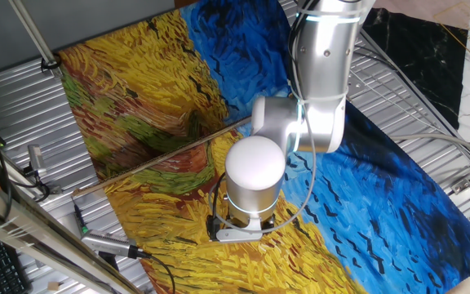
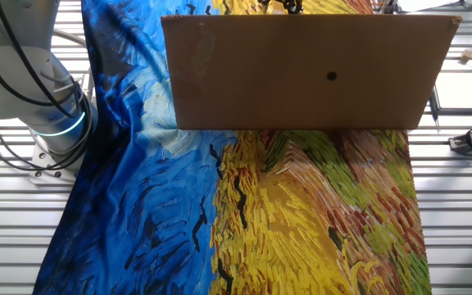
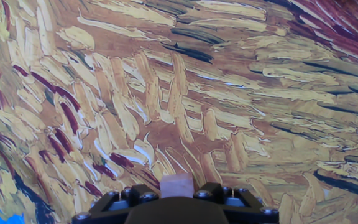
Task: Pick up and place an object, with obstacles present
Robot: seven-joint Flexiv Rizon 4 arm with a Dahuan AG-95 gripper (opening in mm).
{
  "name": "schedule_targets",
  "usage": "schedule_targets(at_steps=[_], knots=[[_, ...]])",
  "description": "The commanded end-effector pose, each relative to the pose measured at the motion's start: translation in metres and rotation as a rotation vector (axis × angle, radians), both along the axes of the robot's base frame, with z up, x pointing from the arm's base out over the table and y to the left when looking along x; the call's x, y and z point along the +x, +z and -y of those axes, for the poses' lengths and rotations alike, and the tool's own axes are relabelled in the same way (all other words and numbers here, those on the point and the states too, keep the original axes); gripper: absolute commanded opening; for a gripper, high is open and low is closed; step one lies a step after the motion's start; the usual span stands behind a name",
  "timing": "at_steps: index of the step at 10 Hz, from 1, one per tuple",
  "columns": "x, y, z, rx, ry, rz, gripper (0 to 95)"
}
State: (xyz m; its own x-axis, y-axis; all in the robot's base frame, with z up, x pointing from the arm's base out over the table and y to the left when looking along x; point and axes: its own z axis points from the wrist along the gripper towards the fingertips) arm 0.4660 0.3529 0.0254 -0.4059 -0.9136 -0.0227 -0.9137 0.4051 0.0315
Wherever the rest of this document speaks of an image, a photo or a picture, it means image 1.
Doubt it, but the painted wheat field cloth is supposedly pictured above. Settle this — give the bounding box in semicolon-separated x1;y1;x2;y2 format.
57;0;470;294

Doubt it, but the green black pen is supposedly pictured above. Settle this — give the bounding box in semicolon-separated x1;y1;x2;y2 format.
73;203;90;237

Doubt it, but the black marble sheet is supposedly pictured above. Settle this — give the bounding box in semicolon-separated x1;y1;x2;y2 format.
361;7;469;131

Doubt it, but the pink sheet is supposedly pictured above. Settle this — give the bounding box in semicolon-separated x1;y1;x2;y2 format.
375;0;470;30

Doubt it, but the slim aluminium pole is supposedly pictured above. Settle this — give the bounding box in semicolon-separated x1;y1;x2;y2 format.
7;0;64;79

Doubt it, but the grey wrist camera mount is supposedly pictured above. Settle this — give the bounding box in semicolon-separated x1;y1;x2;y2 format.
213;216;276;245

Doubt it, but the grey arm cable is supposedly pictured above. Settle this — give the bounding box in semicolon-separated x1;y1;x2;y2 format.
255;0;318;237

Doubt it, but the black camera cable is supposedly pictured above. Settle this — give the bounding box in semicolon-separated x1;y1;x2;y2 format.
135;247;177;294

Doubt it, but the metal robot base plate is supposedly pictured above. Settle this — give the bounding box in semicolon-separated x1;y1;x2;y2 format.
346;67;367;102

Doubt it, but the grey floor cable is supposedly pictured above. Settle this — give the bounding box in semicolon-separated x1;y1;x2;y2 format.
388;133;470;165

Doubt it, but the aluminium frame beam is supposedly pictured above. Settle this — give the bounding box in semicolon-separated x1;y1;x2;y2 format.
0;168;143;294

